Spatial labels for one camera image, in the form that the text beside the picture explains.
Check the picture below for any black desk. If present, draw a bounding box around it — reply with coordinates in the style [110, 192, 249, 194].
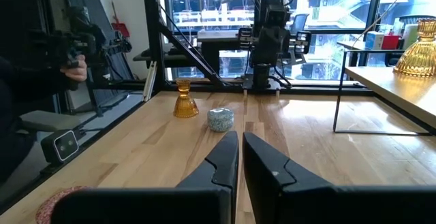
[197, 29, 253, 78]

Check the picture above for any grey seat cushion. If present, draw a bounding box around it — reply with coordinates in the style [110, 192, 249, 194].
[18, 110, 78, 133]

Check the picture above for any wooden shelf black metal frame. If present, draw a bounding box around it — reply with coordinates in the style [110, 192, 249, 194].
[332, 48, 436, 137]

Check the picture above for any white flat panel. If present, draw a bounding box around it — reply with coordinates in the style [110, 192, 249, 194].
[142, 60, 158, 102]

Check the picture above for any pale green cylinder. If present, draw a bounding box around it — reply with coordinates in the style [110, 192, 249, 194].
[402, 23, 419, 50]

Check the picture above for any person's hand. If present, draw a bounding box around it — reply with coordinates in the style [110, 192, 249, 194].
[60, 54, 89, 83]

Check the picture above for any dark office chair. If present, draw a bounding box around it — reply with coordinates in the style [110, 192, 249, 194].
[291, 12, 309, 34]

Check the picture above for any teal patterned candle tin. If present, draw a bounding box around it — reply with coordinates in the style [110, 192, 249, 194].
[206, 107, 235, 133]

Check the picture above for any person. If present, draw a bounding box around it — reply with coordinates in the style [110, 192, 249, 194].
[0, 55, 88, 184]

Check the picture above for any black leader arm handle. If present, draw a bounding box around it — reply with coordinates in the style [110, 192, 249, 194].
[25, 5, 134, 92]

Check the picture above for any pink patterned candle tin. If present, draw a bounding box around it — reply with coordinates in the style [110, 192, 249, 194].
[35, 185, 90, 224]

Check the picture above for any red dustpan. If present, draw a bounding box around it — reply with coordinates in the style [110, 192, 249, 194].
[110, 1, 131, 38]

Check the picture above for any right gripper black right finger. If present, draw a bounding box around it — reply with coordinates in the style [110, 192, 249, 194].
[242, 131, 436, 224]

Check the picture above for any blue and white box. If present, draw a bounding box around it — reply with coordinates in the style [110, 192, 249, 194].
[364, 31, 385, 50]

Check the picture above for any amber ribbed glass candle holder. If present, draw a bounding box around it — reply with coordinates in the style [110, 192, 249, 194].
[172, 78, 200, 118]
[393, 18, 436, 78]

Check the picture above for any large dark-framed window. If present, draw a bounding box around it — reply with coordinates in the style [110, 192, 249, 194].
[163, 0, 436, 82]

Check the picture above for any black table-level camera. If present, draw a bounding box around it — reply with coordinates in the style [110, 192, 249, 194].
[40, 129, 82, 166]

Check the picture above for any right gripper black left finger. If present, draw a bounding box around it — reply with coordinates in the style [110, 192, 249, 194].
[50, 131, 239, 224]

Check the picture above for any black diagonal frame brace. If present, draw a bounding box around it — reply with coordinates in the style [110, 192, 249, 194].
[158, 16, 232, 87]

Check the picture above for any red box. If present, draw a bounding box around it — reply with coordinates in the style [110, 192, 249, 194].
[381, 35, 401, 50]

